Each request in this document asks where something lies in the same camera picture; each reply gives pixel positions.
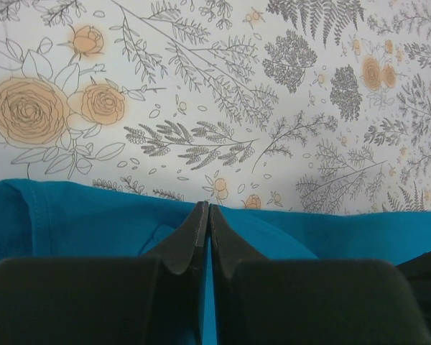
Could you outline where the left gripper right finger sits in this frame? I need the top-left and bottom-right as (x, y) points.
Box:
(209, 206), (431, 344)

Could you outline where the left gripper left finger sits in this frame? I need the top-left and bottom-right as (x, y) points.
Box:
(0, 202), (205, 344)

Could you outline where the teal blue t shirt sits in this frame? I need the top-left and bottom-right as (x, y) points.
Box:
(0, 178), (431, 345)

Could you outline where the floral patterned table mat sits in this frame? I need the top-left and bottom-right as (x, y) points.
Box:
(0, 1), (431, 214)

